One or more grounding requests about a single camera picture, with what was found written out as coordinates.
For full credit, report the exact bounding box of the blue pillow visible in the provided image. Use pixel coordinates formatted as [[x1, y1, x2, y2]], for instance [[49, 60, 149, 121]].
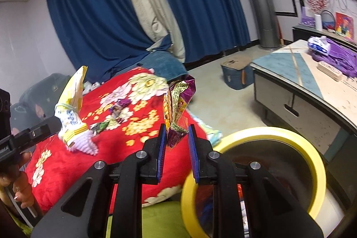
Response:
[[138, 50, 188, 79]]

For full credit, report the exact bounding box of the person's left hand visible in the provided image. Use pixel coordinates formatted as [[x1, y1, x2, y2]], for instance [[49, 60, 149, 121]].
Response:
[[0, 151, 35, 209]]

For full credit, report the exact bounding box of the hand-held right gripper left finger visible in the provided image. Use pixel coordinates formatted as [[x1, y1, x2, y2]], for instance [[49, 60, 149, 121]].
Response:
[[31, 124, 168, 238]]

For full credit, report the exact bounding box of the blue basket with handle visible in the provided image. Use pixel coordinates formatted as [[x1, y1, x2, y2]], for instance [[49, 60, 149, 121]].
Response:
[[320, 10, 335, 32]]

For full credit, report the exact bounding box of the red floral blanket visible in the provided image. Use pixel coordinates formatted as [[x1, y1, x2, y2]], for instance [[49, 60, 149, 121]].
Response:
[[24, 66, 208, 213]]

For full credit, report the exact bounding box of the colourful picture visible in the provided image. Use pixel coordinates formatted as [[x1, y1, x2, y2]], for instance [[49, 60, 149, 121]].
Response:
[[335, 12, 355, 40]]

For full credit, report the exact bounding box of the blue curtain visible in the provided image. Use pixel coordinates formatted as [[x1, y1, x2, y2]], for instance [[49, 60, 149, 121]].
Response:
[[142, 0, 251, 64], [44, 0, 172, 82]]

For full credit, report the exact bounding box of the beige power strip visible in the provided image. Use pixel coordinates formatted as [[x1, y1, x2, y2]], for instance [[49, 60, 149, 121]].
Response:
[[317, 61, 343, 82]]

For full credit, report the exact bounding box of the pastel striped cloth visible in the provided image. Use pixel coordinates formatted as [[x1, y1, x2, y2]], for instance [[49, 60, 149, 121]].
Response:
[[192, 112, 224, 145]]

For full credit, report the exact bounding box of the purple snack packet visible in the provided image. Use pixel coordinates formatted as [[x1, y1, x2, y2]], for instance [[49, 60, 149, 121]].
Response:
[[162, 74, 197, 149]]

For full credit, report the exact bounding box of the dark television cabinet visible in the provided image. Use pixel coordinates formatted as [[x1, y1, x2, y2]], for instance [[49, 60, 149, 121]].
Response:
[[292, 25, 357, 49]]

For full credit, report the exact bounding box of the blue storage box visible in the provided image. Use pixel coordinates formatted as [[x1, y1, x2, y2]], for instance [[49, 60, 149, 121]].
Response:
[[220, 55, 255, 91]]

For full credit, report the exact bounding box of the purple cloth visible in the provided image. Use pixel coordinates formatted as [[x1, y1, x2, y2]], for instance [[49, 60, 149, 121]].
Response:
[[312, 36, 357, 78]]

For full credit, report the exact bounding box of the green candy wrapper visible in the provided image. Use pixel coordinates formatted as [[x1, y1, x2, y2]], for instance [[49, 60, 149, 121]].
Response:
[[89, 121, 109, 134]]

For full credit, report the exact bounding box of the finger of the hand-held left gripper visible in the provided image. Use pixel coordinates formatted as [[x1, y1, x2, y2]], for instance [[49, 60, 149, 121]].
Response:
[[17, 116, 62, 145]]

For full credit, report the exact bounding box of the low white table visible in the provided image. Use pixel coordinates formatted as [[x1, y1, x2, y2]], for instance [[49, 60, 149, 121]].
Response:
[[250, 39, 357, 163]]

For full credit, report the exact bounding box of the purple candy wrapper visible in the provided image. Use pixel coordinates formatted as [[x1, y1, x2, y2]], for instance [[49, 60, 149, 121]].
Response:
[[110, 99, 131, 118]]

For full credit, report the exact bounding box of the red berry decoration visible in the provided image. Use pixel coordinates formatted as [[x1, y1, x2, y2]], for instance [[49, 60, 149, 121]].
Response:
[[305, 0, 327, 11]]

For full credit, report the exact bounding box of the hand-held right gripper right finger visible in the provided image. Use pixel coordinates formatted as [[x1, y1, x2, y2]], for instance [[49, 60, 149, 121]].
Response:
[[188, 124, 324, 238]]

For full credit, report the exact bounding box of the purple box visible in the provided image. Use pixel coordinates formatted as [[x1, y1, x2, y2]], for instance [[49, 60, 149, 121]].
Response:
[[301, 6, 315, 27]]

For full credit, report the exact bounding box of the yellow white snack bag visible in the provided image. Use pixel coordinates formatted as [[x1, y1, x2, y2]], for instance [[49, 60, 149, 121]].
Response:
[[54, 65, 89, 146]]

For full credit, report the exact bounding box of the blue white tissue pack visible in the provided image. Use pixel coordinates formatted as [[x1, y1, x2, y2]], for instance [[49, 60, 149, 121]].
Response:
[[307, 36, 331, 56]]

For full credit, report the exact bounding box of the green cushion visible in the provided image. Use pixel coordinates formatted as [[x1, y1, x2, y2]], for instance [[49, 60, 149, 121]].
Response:
[[106, 200, 196, 238]]

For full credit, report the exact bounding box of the beige curtain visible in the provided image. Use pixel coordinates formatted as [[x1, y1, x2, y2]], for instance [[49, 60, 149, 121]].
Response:
[[113, 0, 186, 63]]

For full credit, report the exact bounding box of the grey upholstered seat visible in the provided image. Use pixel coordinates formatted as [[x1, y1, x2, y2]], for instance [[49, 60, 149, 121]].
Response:
[[10, 73, 73, 135]]

